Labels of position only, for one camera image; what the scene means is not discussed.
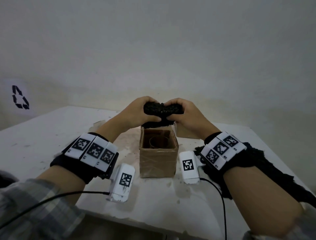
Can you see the person's right hand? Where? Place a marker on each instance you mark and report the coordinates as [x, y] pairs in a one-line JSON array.
[[195, 118]]

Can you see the person's left hand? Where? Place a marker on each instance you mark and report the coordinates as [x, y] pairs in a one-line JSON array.
[[135, 113]]

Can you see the paper box with white lid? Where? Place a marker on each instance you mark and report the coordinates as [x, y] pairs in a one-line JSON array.
[[185, 131]]

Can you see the black bubble wrap sheet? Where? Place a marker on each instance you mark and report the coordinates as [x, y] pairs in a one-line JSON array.
[[160, 108]]

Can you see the paper box with tall flap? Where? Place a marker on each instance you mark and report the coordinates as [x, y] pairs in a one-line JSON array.
[[158, 160]]

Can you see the pile of black bubble wrap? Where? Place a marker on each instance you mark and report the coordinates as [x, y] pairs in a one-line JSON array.
[[271, 173]]

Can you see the person's left forearm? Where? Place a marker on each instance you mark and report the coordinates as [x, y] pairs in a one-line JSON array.
[[54, 188]]

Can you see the person's right forearm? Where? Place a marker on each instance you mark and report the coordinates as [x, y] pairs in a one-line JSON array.
[[261, 200]]

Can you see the left wrist marker band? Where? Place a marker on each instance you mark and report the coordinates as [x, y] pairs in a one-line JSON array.
[[91, 150]]

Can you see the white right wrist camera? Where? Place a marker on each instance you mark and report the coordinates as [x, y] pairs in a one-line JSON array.
[[188, 168]]

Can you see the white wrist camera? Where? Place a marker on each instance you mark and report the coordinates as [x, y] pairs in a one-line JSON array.
[[188, 168], [123, 183]]

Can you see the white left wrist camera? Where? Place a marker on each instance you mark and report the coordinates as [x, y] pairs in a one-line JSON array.
[[123, 183]]

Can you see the black and white wall marker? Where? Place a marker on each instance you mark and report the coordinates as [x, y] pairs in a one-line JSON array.
[[20, 97]]

